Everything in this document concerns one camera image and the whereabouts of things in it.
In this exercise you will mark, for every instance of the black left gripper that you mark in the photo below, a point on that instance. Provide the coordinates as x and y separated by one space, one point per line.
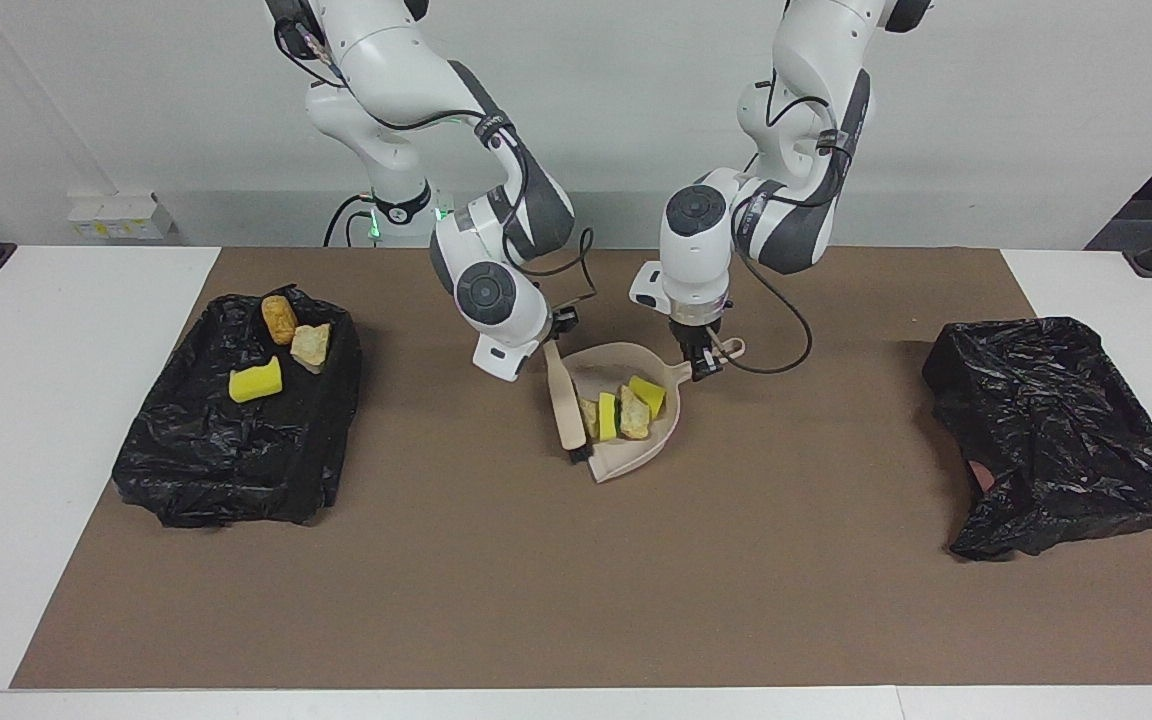
701 335

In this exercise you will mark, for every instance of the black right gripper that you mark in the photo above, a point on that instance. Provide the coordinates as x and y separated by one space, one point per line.
563 320

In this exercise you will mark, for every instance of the beige hand brush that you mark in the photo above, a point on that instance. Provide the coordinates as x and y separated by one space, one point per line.
566 400

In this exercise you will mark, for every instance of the green yellow sponge piece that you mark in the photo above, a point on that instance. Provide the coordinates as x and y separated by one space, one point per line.
607 415
256 382

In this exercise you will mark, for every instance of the beige plastic dustpan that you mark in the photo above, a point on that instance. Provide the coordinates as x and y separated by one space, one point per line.
626 460

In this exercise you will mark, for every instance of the orange striped foam piece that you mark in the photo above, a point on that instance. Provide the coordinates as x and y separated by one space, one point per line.
311 345

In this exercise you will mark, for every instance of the orange brown foam lump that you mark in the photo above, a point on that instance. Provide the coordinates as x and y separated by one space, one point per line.
279 320

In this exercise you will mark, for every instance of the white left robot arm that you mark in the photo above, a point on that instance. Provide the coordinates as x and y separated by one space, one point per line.
696 250

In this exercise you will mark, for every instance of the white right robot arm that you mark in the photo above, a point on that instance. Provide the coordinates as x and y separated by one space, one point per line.
496 290

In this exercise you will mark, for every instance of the pink plastic bin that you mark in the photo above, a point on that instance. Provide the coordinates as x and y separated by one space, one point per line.
983 477

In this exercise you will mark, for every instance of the black bag lined bin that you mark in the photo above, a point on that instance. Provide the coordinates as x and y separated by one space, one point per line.
216 460
1056 430

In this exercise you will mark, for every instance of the brown table mat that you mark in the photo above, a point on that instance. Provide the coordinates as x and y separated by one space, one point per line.
576 600

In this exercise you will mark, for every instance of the white wall socket box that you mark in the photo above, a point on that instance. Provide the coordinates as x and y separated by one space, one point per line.
116 215

